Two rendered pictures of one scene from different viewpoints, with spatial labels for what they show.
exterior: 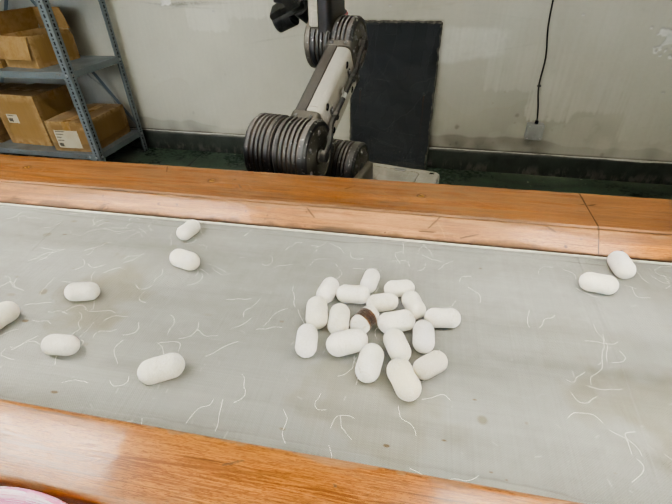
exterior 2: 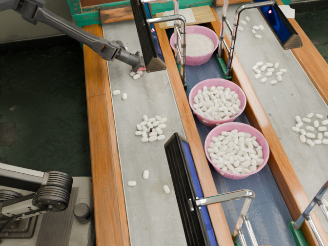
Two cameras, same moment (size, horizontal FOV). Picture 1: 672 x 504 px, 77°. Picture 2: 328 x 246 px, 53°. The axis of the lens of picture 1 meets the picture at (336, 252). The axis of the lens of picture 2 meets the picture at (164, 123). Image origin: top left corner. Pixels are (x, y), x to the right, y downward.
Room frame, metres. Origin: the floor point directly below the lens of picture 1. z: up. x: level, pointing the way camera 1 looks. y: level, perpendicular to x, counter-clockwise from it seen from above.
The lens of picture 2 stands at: (0.53, 0.82, 1.94)
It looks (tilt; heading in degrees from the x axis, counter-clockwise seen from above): 52 degrees down; 250
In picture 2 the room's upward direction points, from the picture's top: 4 degrees counter-clockwise
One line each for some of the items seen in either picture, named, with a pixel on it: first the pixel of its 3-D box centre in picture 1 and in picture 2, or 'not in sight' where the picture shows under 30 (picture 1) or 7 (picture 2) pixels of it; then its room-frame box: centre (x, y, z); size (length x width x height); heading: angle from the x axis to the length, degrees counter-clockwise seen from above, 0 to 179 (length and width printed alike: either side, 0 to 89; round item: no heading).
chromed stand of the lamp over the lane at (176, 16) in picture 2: not in sight; (163, 47); (0.08, -0.36, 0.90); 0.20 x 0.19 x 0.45; 78
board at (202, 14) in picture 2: not in sight; (185, 16); (-0.19, -0.70, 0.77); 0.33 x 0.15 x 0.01; 168
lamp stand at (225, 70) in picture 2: not in sight; (243, 34); (-0.31, -0.27, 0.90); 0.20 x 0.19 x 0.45; 78
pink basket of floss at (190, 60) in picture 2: not in sight; (194, 47); (-0.15, -0.49, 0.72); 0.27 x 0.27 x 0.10
